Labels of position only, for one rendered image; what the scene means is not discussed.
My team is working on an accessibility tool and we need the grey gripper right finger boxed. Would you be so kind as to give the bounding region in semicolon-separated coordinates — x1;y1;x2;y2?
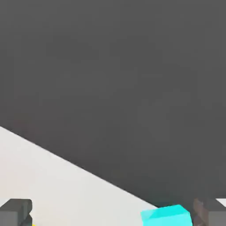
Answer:
192;198;226;226

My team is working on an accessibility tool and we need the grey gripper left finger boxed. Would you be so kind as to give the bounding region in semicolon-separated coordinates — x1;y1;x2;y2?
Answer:
0;198;33;226

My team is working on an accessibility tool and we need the large cyan box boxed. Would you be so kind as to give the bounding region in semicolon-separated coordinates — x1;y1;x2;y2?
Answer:
140;204;192;226

